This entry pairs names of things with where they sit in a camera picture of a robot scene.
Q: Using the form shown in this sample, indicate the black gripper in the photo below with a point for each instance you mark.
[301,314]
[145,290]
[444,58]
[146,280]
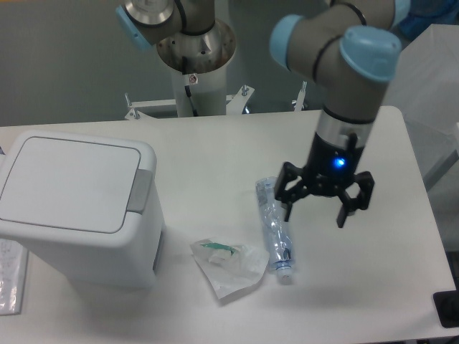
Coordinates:
[328,172]

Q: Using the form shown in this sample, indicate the white push-lid trash can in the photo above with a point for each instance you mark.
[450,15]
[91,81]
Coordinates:
[86,205]

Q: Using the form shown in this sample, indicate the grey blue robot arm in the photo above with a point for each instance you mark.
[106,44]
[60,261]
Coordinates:
[349,50]

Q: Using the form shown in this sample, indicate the crushed clear plastic bottle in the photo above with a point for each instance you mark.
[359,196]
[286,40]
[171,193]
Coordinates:
[275,231]

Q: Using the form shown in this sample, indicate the clear plastic wrapper bag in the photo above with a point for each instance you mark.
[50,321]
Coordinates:
[229,266]

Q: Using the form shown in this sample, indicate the black device at edge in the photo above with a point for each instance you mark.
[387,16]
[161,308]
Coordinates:
[446,304]

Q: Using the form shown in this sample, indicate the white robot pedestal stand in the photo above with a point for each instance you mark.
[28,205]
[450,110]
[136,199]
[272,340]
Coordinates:
[198,68]

